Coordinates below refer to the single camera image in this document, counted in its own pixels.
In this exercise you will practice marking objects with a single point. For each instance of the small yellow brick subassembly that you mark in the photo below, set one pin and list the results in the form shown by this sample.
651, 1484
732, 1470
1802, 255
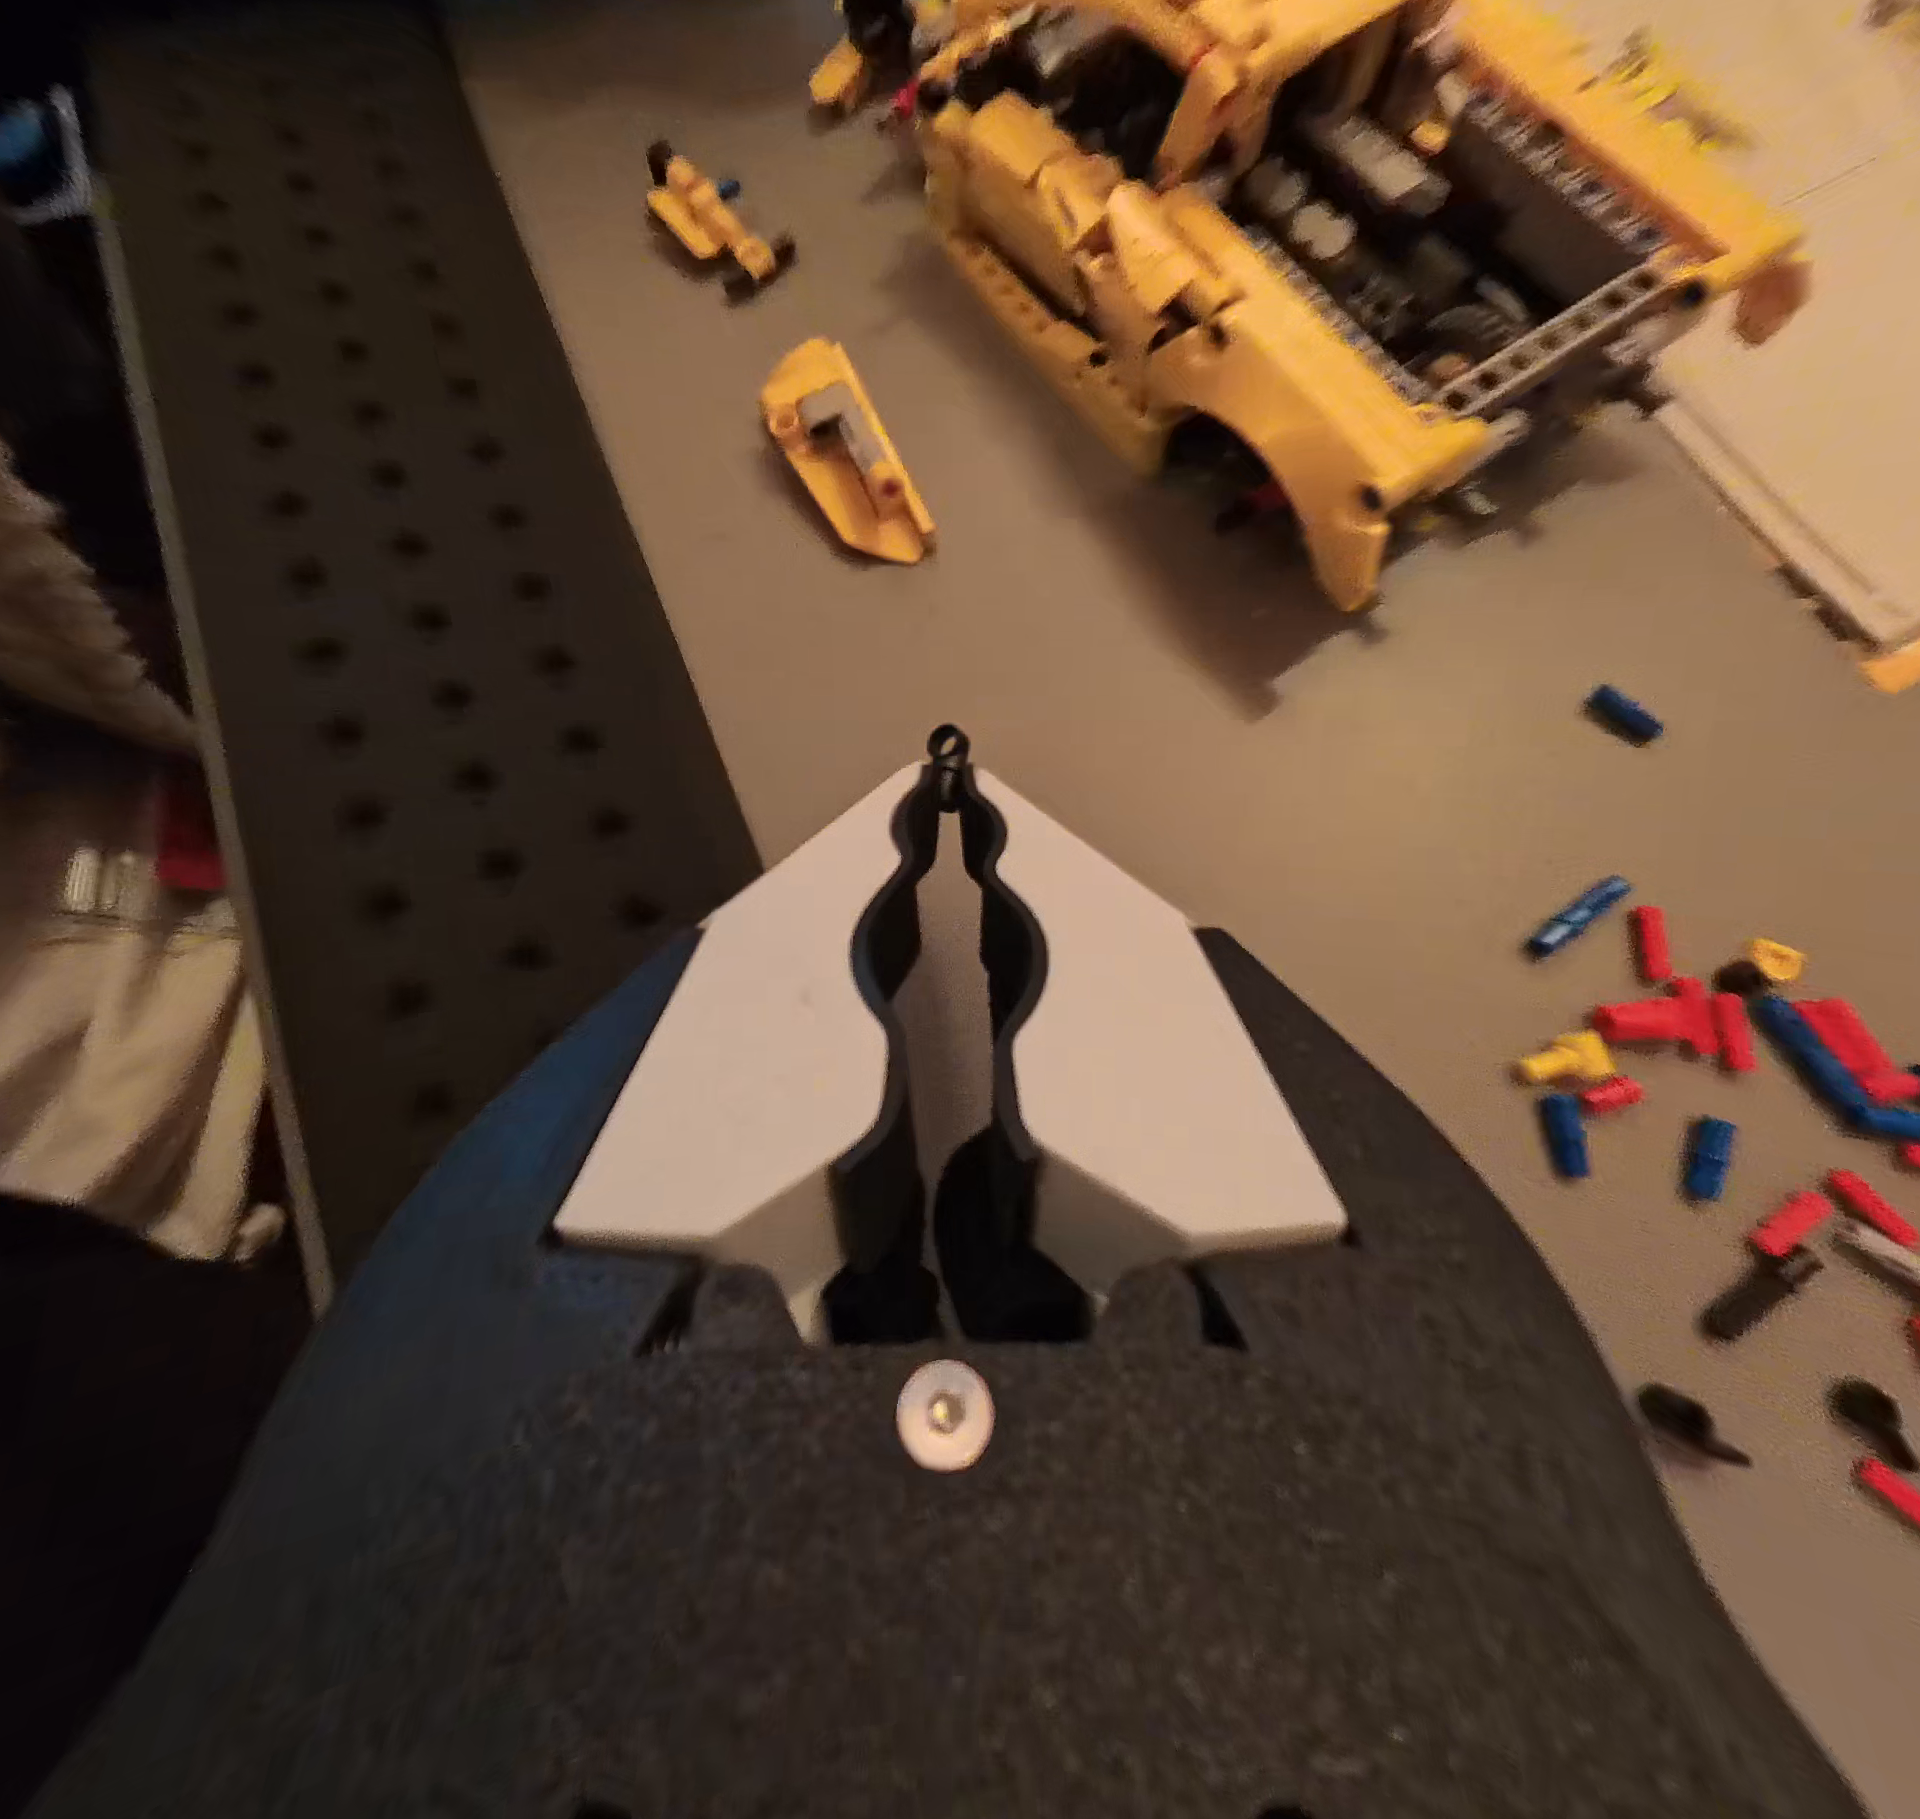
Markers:
862, 500

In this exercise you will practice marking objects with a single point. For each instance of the grey desk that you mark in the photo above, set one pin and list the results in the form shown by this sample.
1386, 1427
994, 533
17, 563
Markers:
1126, 680

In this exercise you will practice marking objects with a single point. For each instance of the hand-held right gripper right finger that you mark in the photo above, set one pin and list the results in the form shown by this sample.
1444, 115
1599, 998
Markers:
1188, 1101

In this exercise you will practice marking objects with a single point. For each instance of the person's legs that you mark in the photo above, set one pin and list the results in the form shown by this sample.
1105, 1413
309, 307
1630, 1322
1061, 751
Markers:
122, 1476

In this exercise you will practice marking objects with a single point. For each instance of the yellow brick car model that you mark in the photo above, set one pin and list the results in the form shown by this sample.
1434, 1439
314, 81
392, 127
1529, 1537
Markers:
1350, 470

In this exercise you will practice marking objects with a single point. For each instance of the pile of coloured brick pins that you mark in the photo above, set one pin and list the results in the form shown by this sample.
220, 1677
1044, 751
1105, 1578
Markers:
1653, 1021

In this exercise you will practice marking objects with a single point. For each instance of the building instruction booklet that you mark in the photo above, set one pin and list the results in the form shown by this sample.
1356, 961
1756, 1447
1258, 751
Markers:
1798, 352

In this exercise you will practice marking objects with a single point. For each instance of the red printed label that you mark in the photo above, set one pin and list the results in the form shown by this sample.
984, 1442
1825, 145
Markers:
189, 844

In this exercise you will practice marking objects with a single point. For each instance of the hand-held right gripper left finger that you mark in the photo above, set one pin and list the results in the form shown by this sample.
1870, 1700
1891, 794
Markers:
722, 1101

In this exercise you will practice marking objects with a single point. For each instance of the small black brick pin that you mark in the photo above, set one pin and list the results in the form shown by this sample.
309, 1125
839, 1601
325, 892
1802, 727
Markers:
949, 763

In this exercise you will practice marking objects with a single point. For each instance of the yellow brick link arm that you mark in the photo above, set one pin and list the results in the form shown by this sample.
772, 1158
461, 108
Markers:
696, 214

